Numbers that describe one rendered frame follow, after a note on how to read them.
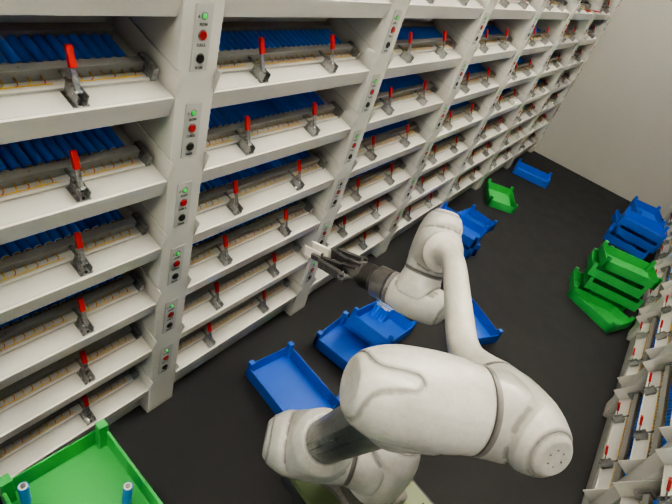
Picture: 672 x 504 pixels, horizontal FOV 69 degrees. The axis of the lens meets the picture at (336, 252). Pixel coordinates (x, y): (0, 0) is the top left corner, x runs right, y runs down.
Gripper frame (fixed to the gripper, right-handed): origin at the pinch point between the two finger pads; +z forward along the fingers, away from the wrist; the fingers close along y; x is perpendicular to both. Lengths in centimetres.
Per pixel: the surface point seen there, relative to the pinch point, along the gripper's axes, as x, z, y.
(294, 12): 62, 6, -9
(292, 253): -24.0, 29.2, 25.2
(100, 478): -24, -3, -72
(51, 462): -19, 4, -77
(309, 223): -8.0, 22.1, 24.7
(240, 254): -7.6, 22.6, -8.5
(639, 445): -53, -100, 54
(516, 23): 58, 14, 170
